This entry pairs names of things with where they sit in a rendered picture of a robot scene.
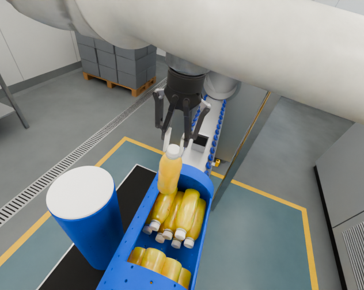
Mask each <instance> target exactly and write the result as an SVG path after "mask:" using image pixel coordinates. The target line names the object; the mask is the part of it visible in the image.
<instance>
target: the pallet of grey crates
mask: <svg viewBox="0 0 364 290"><path fill-rule="evenodd" d="M74 32H75V37H76V40H77V46H78V50H79V55H80V58H81V63H82V68H83V75H84V79H86V80H90V79H92V78H94V77H96V78H99V79H102V80H105V81H106V82H107V87H109V88H111V89H112V88H113V87H115V86H117V85H119V86H123V87H125V88H128V89H131V91H132V96H134V97H137V96H139V95H140V94H141V93H143V92H144V91H145V90H146V89H148V88H149V87H150V86H152V85H153V84H155V83H156V56H157V51H156V50H157V47H155V46H153V45H151V44H150V45H148V46H147V47H144V48H140V49H124V48H120V47H117V46H115V45H112V44H111V43H108V42H106V41H102V40H99V39H95V38H92V37H87V36H83V35H81V34H80V33H79V32H77V31H74Z"/></svg>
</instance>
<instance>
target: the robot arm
mask: <svg viewBox="0 0 364 290"><path fill-rule="evenodd" d="M6 1H7V2H8V3H10V4H11V5H12V6H13V7H14V8H15V9H16V10H17V11H18V12H19V13H21V14H23V15H25V16H27V17H29V18H31V19H33V20H35V21H38V22H40V23H42V24H45V25H48V26H51V27H54V28H58V29H62V30H71V31H77V32H79V33H80V34H81V35H83V36H87V37H92V38H95V39H99V40H102V41H106V42H108V43H111V44H112V45H115V46H117V47H120V48H124V49H140V48H144V47H147V46H148V45H150V44H151V45H153V46H155V47H157V48H159V49H161V50H163V51H165V52H166V55H165V61H166V64H167V65H168V66H169V67H168V76H167V83H166V87H165V88H164V89H161V88H160V87H158V88H156V89H155V91H153V97H154V100H155V127H156V128H159V129H161V131H162V134H161V140H164V147H163V152H165V151H166V149H167V147H168V146H169V140H170V134H171V130H172V128H171V127H169V126H170V122H171V120H172V117H173V115H174V112H175V110H176V109H179V110H181V111H183V112H184V134H183V136H182V138H181V143H180V149H179V155H178V157H179V158H181V155H182V153H183V151H184V148H187V147H188V145H189V140H190V139H193V140H196V138H197V137H198V134H199V131H200V128H201V126H202V123H203V120H204V117H205V116H206V115H207V114H208V112H209V111H210V109H211V106H212V103H210V102H206V101H205V100H203V96H202V89H203V85H204V80H205V77H206V73H207V72H209V71H210V70H211V71H213V72H216V73H219V74H222V75H224V76H227V77H230V78H233V79H236V80H238V81H241V82H244V83H247V84H249V85H252V86H256V87H258V88H261V89H264V90H266V91H270V92H272V93H275V94H278V95H280V96H283V97H286V98H289V99H291V100H294V101H298V102H300V103H303V104H306V105H309V106H312V107H314V108H317V109H320V110H323V111H325V112H328V113H332V114H333V115H337V116H340V117H342V118H345V119H348V120H351V121H354V122H356V123H359V124H362V125H364V16H363V15H360V14H356V13H353V12H349V11H346V10H343V9H339V8H336V7H332V6H328V5H325V4H322V3H318V2H315V1H311V0H6ZM165 96H166V97H167V99H168V101H169V103H170V105H169V108H168V112H167V115H166V118H165V121H164V123H163V114H164V97H165ZM197 105H200V111H201V113H200V115H199V118H198V121H197V123H196V127H195V130H194V132H192V109H193V108H194V107H196V106H197ZM168 127H169V128H168Z"/></svg>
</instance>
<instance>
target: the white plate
mask: <svg viewBox="0 0 364 290"><path fill-rule="evenodd" d="M113 189H114V183H113V179H112V177H111V175H110V174H109V173H108V172H107V171H106V170H104V169H102V168H100V167H95V166H82V167H78V168H75V169H72V170H69V171H67V172H65V173H64V174H62V175H61V176H60V177H58V178H57V179H56V180H55V181H54V182H53V183H52V185H51V186H50V188H49V190H48V192H47V197H46V203H47V207H48V209H49V210H50V211H51V212H52V213H53V214H54V215H55V216H57V217H59V218H62V219H70V220H72V219H81V218H85V217H87V216H90V215H92V214H94V213H95V212H97V211H99V210H100V209H101V208H102V207H103V206H104V205H105V204H106V203H107V202H108V201H109V199H110V198H111V196H112V193H113Z"/></svg>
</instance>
